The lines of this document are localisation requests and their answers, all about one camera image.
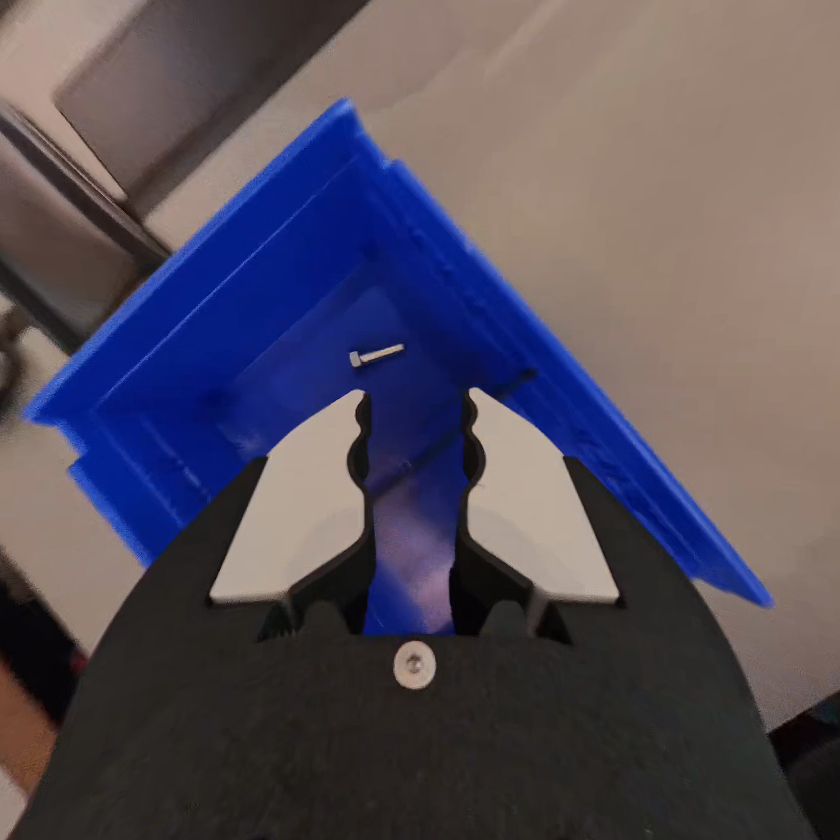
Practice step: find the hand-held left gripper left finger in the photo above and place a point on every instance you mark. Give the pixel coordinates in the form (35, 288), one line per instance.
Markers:
(289, 525)

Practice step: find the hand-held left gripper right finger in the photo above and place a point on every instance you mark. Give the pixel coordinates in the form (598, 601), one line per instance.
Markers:
(544, 525)

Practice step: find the steel hex bolt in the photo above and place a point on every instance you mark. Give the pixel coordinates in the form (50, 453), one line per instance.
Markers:
(377, 356)

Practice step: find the blue plastic bin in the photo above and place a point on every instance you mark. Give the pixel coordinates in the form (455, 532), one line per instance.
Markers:
(295, 295)

